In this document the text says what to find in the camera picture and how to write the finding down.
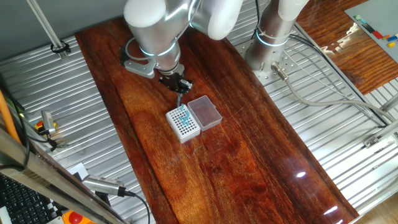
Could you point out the shiny metal frame beam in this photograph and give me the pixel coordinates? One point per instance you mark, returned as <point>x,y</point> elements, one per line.
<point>46,175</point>

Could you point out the red block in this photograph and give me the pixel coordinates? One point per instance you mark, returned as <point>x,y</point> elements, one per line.
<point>377,34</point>

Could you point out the red emergency stop button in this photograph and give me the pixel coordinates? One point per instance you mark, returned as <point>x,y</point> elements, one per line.
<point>74,217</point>

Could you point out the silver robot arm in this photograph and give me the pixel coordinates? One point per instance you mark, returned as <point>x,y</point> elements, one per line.
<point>155,25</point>

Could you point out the yellow block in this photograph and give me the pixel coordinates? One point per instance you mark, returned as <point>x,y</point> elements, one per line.
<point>391,44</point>

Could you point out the black white marker sheet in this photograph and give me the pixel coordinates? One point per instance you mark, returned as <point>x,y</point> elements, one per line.
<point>77,170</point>

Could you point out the ribbed silver camera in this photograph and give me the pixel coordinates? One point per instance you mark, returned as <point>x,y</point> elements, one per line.
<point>102,185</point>

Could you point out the black keyboard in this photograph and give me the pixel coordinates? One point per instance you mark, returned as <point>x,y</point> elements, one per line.
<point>21,202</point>

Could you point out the grey board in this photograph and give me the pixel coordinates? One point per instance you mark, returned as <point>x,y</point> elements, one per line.
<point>379,15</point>

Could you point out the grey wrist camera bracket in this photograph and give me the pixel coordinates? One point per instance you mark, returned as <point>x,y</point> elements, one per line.
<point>138,67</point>

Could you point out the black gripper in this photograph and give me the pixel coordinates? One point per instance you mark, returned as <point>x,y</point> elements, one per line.
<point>171,80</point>

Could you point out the grey metal clamp tool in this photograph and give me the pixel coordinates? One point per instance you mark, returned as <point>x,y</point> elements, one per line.
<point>48,121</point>

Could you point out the white pipette tip holder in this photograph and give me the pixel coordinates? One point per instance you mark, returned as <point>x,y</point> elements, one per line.
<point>185,130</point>

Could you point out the clear grey pipette tip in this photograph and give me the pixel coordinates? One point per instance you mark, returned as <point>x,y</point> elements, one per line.
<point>178,99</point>

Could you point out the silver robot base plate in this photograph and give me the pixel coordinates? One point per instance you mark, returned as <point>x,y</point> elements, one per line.
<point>266,79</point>

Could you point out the silver metal pole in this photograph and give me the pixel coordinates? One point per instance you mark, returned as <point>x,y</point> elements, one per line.
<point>46,28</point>

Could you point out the clear plastic box lid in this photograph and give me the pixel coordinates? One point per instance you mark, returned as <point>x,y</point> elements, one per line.
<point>206,112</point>

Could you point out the blue block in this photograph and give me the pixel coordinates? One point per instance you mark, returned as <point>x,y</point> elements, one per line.
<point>392,38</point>

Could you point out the blue pipette tip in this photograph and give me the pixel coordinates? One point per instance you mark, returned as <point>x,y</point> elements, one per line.
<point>188,114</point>
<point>182,108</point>
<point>181,118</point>
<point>186,120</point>

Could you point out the aluminium profile bracket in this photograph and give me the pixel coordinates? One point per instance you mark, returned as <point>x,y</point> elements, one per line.
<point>371,141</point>

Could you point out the orange tube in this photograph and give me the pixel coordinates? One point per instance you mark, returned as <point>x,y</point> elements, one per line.
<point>7,118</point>

